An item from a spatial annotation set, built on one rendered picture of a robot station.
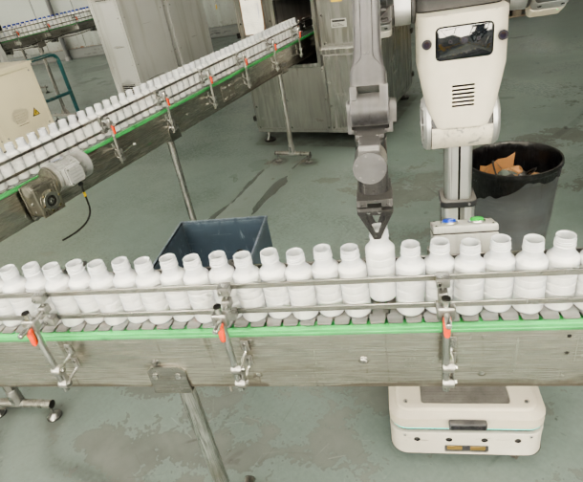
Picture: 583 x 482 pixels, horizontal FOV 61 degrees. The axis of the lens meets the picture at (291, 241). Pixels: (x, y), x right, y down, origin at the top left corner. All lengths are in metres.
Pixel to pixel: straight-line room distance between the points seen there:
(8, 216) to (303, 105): 3.14
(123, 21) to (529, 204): 5.44
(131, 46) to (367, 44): 6.11
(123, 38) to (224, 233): 5.37
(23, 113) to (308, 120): 2.61
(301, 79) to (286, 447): 3.48
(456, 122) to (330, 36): 3.19
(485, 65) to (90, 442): 2.12
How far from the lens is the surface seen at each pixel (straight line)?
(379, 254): 1.01
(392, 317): 1.10
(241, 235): 1.74
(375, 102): 0.90
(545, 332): 1.13
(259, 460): 2.15
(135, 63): 6.93
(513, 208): 2.63
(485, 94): 1.51
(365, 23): 0.93
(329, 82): 4.72
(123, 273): 1.19
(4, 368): 1.54
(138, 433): 2.43
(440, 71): 1.48
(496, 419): 1.92
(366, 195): 0.95
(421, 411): 1.90
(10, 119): 5.21
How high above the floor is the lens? 1.71
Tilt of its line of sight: 30 degrees down
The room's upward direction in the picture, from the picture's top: 10 degrees counter-clockwise
